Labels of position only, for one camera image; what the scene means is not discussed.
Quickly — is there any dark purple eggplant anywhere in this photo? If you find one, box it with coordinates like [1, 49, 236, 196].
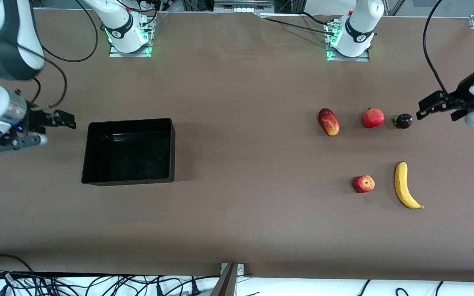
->
[392, 113, 414, 130]

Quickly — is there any black cable to base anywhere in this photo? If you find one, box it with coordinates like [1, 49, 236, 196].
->
[261, 17, 338, 37]

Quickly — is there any red yellow mango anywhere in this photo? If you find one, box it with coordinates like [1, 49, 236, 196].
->
[318, 108, 340, 136]

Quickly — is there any red apple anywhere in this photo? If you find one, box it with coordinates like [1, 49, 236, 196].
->
[353, 175, 375, 194]

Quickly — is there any right arm long black cable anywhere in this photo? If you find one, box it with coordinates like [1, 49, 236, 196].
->
[42, 0, 99, 63]

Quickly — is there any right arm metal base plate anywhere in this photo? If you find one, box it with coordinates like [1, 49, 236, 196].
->
[109, 23, 153, 58]

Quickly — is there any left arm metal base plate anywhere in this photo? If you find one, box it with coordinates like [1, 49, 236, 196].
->
[326, 21, 370, 62]

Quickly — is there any yellow banana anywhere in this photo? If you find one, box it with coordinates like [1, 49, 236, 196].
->
[394, 161, 425, 210]

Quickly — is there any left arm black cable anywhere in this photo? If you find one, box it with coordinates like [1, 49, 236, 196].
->
[423, 0, 448, 94]

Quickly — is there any red pomegranate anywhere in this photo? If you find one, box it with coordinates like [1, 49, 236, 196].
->
[362, 107, 385, 128]

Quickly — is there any aluminium profile post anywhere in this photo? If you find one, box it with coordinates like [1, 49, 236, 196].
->
[210, 262, 246, 296]

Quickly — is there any black plastic box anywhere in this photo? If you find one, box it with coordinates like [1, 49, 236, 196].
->
[81, 118, 176, 186]

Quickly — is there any black cable bundle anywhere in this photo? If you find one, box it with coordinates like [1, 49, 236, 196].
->
[0, 254, 221, 296]

